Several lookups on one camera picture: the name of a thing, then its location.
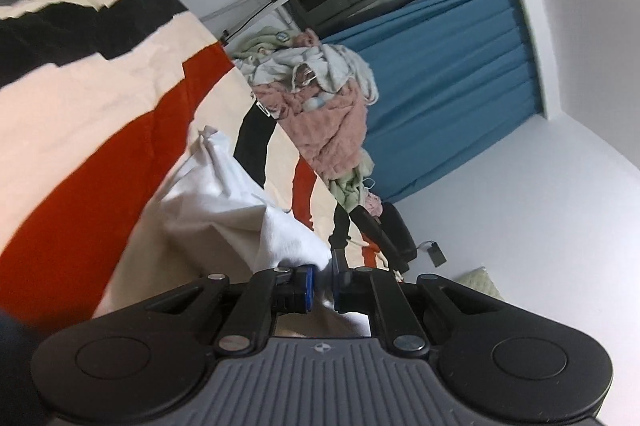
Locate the black armchair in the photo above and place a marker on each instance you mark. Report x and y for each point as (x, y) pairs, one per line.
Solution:
(395, 231)

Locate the red black cream striped blanket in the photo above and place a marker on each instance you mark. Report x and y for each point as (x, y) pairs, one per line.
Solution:
(75, 131)

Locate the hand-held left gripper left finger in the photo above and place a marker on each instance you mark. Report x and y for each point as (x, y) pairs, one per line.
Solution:
(307, 288)

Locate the pale green garment with badge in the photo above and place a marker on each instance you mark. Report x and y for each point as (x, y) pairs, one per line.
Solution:
(257, 43)

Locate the pale green pillow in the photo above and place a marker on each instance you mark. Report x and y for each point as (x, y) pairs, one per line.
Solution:
(480, 283)

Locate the blue curtain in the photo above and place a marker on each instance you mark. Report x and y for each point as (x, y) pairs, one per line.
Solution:
(450, 81)

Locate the grey hoodie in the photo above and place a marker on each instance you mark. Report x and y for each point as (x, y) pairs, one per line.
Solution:
(320, 61)

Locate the light blue T-shirt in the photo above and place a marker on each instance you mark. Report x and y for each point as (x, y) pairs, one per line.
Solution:
(225, 201)

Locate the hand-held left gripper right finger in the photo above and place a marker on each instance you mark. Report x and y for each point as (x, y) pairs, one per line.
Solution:
(339, 292)

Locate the pile of mixed laundry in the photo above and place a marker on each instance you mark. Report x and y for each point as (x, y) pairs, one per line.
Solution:
(330, 131)

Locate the black wall socket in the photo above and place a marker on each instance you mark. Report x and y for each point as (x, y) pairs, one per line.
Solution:
(436, 253)

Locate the small pink garment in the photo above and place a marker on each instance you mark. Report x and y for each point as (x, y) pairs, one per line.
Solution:
(372, 204)

